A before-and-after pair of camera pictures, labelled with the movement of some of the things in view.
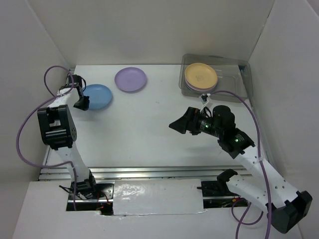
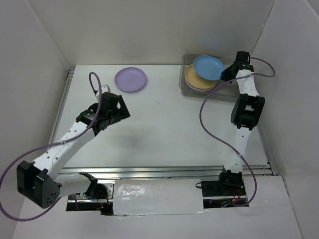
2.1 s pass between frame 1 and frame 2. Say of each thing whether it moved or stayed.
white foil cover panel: stayed
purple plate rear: stayed
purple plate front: stayed
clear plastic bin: stayed
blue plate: moved
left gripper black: moved
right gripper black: moved
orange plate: stayed
